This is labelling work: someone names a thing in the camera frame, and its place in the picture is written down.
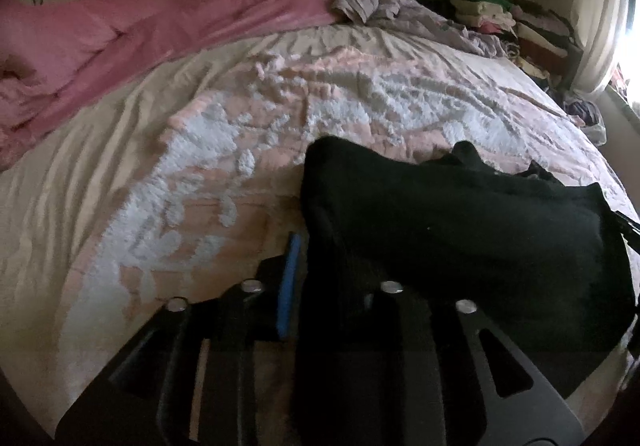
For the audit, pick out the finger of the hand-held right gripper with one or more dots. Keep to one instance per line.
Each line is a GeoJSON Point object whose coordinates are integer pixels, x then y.
{"type": "Point", "coordinates": [629, 226]}

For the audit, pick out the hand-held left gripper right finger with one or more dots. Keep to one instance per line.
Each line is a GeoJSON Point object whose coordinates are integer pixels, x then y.
{"type": "Point", "coordinates": [467, 351]}

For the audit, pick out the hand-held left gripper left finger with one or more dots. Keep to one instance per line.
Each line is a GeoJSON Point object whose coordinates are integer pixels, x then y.
{"type": "Point", "coordinates": [289, 287]}

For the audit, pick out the black sweatshirt with orange patches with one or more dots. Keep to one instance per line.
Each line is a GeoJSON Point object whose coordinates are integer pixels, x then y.
{"type": "Point", "coordinates": [450, 226]}

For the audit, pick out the plastic bag with dark clothes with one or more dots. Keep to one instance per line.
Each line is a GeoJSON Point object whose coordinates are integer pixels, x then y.
{"type": "Point", "coordinates": [587, 119]}

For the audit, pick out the pile of folded clothes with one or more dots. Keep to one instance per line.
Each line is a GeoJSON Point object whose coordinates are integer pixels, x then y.
{"type": "Point", "coordinates": [520, 26]}

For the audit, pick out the pink and white tufted bedspread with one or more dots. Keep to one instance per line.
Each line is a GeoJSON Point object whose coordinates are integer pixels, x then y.
{"type": "Point", "coordinates": [200, 151]}

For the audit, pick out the bright window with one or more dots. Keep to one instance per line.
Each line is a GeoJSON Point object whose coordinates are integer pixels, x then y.
{"type": "Point", "coordinates": [629, 51]}

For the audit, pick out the cream curtain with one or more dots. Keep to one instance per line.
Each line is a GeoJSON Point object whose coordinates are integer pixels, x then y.
{"type": "Point", "coordinates": [597, 16]}

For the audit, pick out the pink blanket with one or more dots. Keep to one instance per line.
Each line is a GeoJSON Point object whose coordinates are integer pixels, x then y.
{"type": "Point", "coordinates": [125, 41]}

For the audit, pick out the crumpled lilac cloth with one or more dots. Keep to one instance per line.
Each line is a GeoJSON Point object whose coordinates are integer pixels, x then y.
{"type": "Point", "coordinates": [400, 11]}

